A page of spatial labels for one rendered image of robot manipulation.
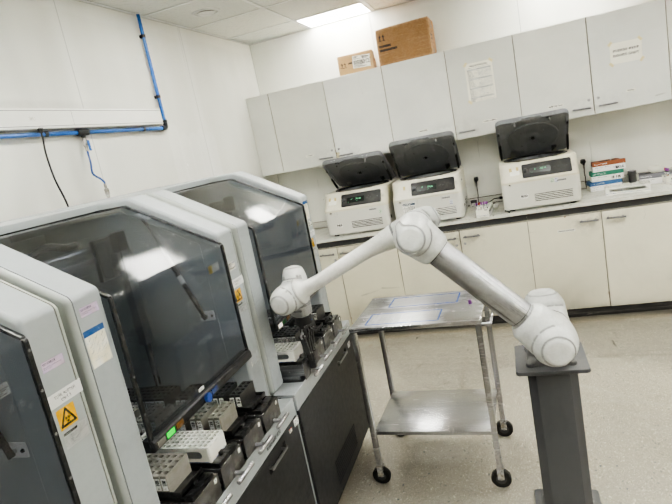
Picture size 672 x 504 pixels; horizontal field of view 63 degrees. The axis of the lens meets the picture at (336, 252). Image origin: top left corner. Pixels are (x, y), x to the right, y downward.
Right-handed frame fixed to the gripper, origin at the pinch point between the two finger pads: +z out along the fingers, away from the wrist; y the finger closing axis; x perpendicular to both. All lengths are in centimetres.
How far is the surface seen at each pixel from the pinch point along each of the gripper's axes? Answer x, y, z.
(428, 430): 38, -29, 52
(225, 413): -10, 57, -7
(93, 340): -11, 101, -52
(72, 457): -11, 116, -30
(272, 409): -2.4, 39.0, 1.4
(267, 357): -11.4, 17.0, -9.5
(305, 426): -2.6, 15.3, 22.3
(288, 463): -2.4, 36.6, 25.0
